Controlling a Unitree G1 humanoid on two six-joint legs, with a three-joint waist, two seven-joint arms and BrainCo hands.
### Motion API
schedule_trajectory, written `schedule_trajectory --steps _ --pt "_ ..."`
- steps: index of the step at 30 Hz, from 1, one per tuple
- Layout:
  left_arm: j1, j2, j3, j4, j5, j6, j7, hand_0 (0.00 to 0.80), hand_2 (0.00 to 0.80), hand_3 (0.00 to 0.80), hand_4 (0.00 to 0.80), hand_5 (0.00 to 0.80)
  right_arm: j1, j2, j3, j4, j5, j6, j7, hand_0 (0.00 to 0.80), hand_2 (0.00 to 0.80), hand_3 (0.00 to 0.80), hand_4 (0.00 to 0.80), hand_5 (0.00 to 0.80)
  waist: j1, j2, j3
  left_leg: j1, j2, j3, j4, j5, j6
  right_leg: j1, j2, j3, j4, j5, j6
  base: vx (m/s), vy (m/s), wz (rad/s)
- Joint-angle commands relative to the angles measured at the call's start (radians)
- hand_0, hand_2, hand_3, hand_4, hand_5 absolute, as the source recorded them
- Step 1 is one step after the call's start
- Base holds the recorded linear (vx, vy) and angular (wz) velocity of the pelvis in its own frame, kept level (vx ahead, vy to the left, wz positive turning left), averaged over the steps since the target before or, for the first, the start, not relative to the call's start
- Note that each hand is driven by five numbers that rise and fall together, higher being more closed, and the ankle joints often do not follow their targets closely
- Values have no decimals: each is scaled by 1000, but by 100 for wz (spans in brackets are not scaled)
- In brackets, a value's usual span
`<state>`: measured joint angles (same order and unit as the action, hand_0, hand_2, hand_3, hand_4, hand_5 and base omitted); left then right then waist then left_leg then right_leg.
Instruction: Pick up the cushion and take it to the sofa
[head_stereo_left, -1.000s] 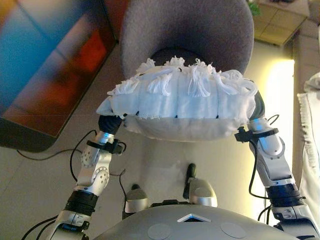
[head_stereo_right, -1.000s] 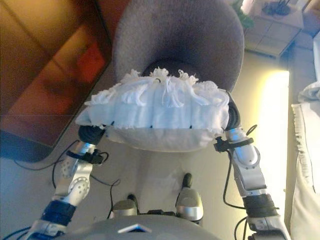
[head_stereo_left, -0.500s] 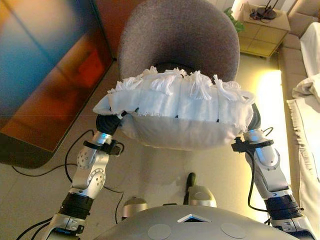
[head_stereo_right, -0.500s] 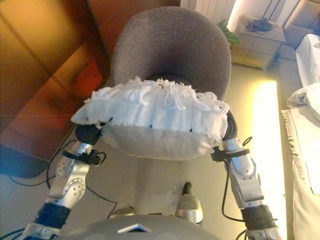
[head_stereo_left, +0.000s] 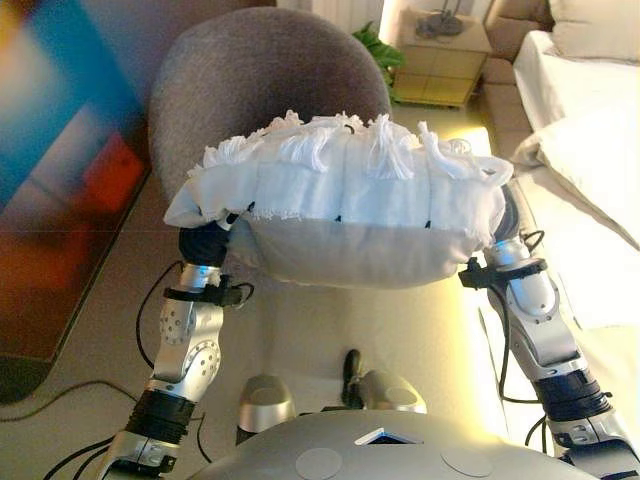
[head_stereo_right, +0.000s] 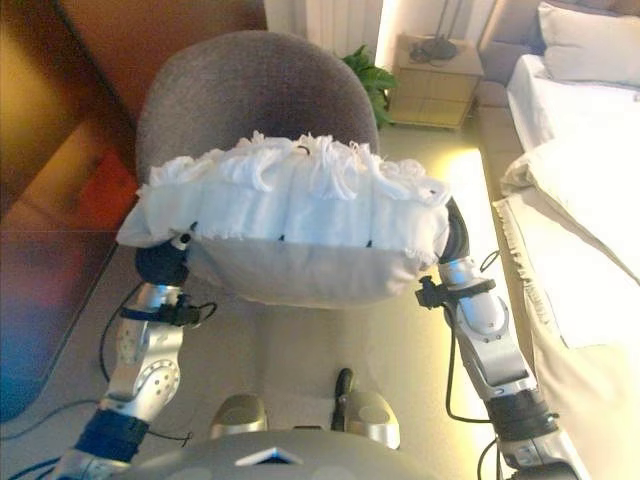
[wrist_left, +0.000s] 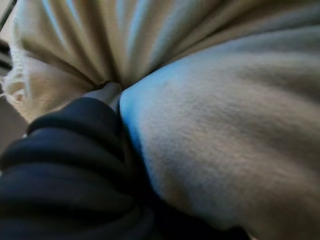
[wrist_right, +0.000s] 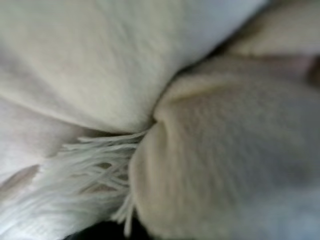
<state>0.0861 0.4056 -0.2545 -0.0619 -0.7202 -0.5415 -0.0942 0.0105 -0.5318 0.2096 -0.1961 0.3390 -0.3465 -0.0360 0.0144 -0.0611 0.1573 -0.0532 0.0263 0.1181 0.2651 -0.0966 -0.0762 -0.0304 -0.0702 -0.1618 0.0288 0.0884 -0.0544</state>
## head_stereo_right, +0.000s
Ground white duvet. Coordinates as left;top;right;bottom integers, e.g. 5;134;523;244
492;132;640;480

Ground silver robot leg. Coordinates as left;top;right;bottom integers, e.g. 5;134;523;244
330;367;402;451
208;392;269;442

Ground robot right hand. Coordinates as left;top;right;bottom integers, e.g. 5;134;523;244
438;196;472;262

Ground beige bedside table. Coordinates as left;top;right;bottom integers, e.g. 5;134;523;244
388;32;485;133

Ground white fringed cushion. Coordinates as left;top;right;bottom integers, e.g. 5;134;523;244
115;129;452;310

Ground black table lamp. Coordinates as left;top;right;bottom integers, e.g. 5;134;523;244
408;0;460;67

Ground grey padded headboard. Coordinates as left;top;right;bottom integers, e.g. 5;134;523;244
475;0;640;85

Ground silver robot left leg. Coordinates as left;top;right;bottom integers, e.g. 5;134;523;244
208;392;269;442

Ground silver robot right leg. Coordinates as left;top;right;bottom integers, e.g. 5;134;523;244
330;367;402;451

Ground grey robot torso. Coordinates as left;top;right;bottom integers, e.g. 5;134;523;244
113;430;507;480

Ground glossy brown wardrobe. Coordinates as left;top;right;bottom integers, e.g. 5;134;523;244
0;0;267;424

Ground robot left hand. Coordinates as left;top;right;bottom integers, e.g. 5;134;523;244
132;231;194;287

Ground white mattress sheet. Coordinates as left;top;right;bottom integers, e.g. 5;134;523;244
505;52;640;152

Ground thin dark floor cable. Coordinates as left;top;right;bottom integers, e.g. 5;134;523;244
0;398;104;442

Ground white bed pillow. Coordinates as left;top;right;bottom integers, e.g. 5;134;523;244
536;0;640;92

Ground grey fabric tub armchair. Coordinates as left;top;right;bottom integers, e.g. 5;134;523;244
134;29;381;189

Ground green potted plant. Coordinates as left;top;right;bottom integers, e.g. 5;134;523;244
341;44;400;129

